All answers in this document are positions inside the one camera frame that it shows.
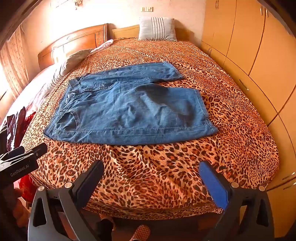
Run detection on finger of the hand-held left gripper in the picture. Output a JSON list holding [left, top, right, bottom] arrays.
[[0, 142, 48, 164]]

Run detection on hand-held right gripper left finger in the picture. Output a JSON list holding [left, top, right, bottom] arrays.
[[28, 160, 104, 241]]

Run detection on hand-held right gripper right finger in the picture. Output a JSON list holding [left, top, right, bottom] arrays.
[[199, 161, 275, 241]]

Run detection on blue denim pants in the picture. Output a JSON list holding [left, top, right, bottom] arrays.
[[43, 61, 219, 146]]

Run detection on red cloth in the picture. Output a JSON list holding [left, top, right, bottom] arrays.
[[14, 174, 38, 202]]

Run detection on dark red clothing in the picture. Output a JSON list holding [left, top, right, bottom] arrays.
[[0, 107, 36, 153]]

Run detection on white duvet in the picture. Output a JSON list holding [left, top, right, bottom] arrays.
[[0, 49, 93, 132]]

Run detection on red dotted slipper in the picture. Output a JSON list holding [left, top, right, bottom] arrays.
[[128, 225, 151, 241]]

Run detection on leopard print bed cover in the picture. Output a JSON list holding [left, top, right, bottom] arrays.
[[21, 37, 280, 220]]

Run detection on orange patterned curtain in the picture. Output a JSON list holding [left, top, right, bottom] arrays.
[[0, 23, 30, 100]]

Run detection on dark wooden headboard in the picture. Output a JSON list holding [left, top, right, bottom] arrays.
[[38, 23, 109, 71]]

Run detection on white cloth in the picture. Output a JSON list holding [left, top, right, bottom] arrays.
[[90, 39, 114, 54]]

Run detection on light wooden wardrobe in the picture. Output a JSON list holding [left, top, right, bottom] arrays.
[[200, 0, 296, 238]]

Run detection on grey striped pillow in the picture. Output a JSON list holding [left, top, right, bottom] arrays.
[[138, 17, 177, 42]]

